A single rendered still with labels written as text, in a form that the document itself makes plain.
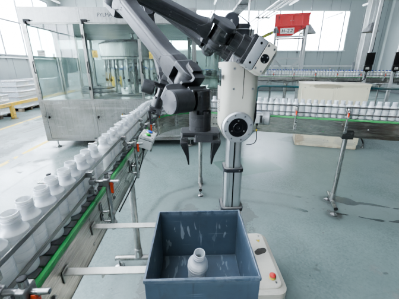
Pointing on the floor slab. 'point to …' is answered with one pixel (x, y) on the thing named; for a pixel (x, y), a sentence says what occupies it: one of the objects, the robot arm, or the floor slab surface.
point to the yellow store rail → (15, 105)
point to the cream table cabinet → (342, 89)
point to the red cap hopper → (292, 24)
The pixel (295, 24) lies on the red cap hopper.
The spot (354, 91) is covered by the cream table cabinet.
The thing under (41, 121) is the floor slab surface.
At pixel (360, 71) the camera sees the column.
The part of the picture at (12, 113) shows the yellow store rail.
